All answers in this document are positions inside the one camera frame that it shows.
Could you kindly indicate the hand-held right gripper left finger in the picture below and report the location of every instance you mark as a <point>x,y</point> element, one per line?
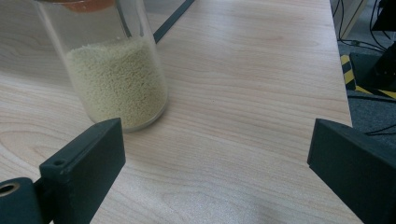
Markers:
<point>84,161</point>

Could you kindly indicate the yellow black striped stand base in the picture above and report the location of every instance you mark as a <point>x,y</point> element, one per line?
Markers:
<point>348,73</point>

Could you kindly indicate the glass jar of yellow grains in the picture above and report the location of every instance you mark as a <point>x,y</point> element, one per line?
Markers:
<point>116,84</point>

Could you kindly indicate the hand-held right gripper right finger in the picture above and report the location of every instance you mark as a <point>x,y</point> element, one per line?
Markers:
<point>355,165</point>

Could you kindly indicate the black metal shelf rack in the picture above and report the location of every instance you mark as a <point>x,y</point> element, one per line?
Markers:
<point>172,20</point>

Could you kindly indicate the black stand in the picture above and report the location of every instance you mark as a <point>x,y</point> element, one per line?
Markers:
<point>378,70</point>

